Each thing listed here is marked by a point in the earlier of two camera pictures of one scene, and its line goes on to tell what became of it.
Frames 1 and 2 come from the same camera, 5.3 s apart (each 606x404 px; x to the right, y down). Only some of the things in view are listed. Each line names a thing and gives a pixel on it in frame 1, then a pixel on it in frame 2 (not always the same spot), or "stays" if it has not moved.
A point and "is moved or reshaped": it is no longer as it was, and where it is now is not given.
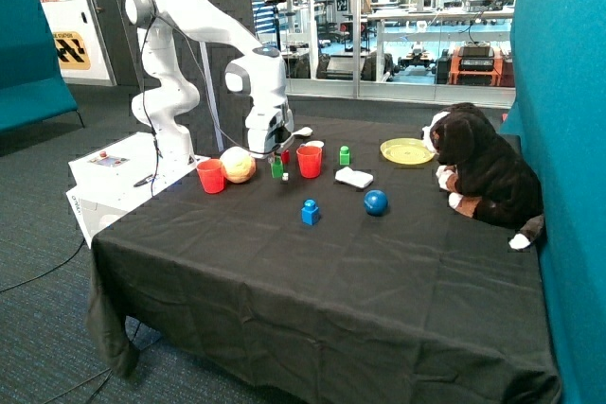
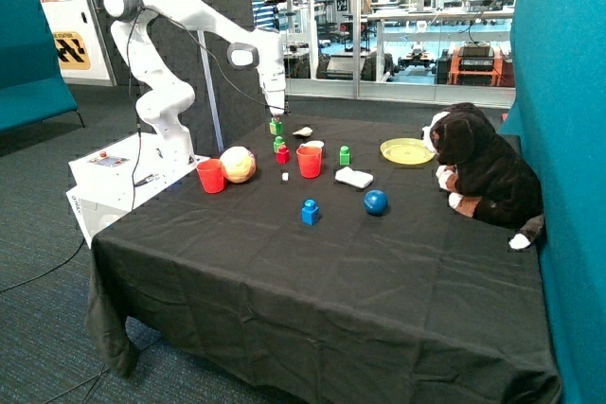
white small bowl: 313,143 stays
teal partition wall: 559,112 stays
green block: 344,155 stays
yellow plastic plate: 406,150 stays
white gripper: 269,128 -> 274,86
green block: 276,167 is moved or reshaped
